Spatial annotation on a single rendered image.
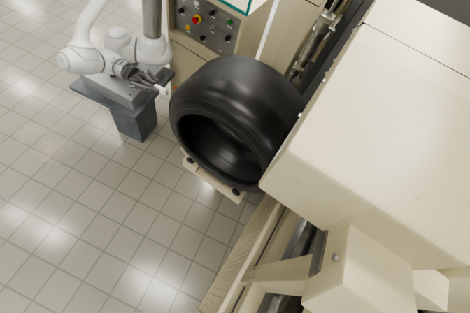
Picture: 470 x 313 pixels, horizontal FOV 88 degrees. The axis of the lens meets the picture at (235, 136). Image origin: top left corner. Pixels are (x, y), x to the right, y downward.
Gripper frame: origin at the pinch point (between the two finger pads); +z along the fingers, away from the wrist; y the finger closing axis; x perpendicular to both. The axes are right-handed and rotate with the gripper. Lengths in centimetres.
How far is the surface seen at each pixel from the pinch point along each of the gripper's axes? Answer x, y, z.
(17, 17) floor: 78, 46, -264
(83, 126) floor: 100, -7, -108
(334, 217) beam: -46, -36, 76
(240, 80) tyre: -26.8, 0.0, 39.9
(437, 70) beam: -53, -1, 82
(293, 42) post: -30, 26, 47
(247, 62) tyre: -26.7, 9.7, 37.2
